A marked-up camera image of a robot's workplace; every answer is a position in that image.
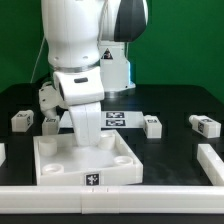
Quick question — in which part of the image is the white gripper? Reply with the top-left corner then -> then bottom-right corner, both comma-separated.
53,68 -> 104,146

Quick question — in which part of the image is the white square table top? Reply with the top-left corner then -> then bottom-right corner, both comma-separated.
33,130 -> 143,186

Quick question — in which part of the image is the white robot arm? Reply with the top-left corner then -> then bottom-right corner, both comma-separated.
41,0 -> 148,146

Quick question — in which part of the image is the white marker sheet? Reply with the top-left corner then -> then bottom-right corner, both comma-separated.
58,110 -> 147,129

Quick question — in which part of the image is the white U-shaped obstacle fence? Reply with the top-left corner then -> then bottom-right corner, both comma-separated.
0,142 -> 224,215

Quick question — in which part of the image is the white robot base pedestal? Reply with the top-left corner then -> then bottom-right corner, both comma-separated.
99,41 -> 136,98

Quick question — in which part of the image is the white cable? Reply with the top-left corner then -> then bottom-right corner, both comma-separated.
29,34 -> 48,84

